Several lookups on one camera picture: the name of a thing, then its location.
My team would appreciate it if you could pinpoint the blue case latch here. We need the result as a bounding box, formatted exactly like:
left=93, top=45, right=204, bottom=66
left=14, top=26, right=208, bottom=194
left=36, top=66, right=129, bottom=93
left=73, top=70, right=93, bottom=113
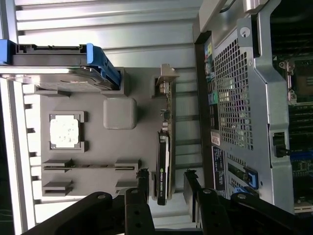
left=234, top=168, right=260, bottom=196

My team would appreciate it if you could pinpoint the grey plastic parts rack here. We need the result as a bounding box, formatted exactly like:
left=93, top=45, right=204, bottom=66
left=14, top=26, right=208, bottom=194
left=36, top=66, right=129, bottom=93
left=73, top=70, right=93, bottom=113
left=23, top=67, right=177, bottom=196

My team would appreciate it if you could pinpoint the silver CPU chip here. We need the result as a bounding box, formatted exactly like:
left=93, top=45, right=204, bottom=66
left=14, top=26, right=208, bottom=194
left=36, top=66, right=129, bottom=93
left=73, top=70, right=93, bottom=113
left=49, top=114, right=81, bottom=149

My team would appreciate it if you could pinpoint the green motherboard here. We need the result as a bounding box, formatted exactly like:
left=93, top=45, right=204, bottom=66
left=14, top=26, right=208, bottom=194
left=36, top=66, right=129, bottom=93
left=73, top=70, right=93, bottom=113
left=270, top=0, right=313, bottom=213

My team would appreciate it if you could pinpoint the silver hard disk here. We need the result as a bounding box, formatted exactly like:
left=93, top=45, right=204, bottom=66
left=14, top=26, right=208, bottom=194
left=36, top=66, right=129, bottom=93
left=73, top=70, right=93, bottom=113
left=0, top=66, right=115, bottom=93

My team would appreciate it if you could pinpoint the CPU socket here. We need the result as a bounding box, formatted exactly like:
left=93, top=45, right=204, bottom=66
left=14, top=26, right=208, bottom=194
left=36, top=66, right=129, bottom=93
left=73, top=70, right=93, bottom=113
left=292, top=61, right=313, bottom=106

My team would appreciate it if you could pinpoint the hard drive in blue caddy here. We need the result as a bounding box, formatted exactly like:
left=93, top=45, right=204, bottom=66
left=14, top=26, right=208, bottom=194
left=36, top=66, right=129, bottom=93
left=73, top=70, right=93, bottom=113
left=0, top=39, right=122, bottom=91

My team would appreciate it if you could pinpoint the open black PC case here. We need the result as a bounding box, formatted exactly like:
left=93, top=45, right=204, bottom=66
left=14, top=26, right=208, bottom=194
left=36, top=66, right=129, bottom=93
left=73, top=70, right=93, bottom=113
left=193, top=0, right=313, bottom=216

